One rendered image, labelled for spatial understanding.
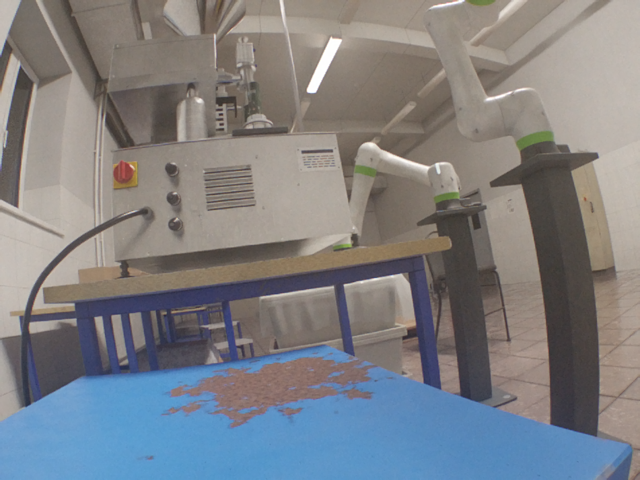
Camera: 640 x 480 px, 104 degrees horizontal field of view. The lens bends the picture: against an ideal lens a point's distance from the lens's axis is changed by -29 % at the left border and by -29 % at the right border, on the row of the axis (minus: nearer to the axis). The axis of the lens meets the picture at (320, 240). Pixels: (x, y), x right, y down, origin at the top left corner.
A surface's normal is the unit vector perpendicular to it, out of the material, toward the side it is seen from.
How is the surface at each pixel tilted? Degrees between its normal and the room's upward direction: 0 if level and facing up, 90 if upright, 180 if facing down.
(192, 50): 90
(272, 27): 90
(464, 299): 90
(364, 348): 96
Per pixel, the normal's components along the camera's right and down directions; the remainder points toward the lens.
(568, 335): -0.99, 0.15
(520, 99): -0.41, -0.07
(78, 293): 0.26, -0.16
